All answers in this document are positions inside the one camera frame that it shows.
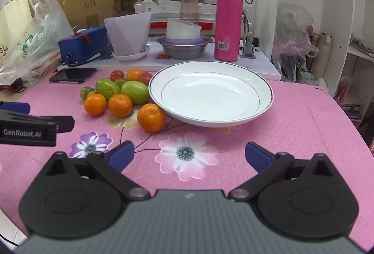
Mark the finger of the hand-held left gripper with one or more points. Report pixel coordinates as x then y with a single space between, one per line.
62 124
14 108

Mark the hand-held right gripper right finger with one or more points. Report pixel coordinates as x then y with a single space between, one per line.
257 154

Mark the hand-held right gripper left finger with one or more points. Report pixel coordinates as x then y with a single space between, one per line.
122 156

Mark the orange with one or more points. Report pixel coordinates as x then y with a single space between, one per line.
120 105
134 74
95 104
151 117

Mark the small green tomato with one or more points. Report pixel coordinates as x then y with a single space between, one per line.
86 92
119 81

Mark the large green fruit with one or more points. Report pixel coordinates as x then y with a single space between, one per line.
107 88
135 92

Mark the red tomato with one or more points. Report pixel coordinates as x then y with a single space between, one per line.
145 78
117 75

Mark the white ceramic plate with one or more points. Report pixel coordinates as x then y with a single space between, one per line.
210 96

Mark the dark red cloth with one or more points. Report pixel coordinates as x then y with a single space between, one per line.
14 87

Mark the pink floral mat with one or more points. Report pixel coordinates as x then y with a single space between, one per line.
292 125

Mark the black smartphone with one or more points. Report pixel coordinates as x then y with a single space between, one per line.
73 75

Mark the white plastic bag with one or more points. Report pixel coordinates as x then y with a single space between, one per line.
38 37

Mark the blue box device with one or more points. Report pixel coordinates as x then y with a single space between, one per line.
81 48

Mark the white platform board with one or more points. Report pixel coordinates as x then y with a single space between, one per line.
264 65

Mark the white pot saucer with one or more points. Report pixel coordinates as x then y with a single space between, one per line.
128 57

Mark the metal clamp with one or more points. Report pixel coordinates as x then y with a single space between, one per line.
248 49

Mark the white plant pot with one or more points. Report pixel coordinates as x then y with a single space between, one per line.
128 32

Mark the beige flask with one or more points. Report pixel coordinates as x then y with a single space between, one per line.
321 55

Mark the clear plastic bag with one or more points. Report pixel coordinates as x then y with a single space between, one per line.
292 37

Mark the steel bowl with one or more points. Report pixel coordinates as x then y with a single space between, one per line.
184 51

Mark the purple plastic bowl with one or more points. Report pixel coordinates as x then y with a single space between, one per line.
184 41

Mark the pink thermos bottle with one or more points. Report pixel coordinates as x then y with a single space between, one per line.
229 23

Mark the clear pink glass cup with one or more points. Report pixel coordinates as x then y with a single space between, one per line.
189 5

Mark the white shelf unit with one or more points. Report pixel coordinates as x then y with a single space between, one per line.
339 8

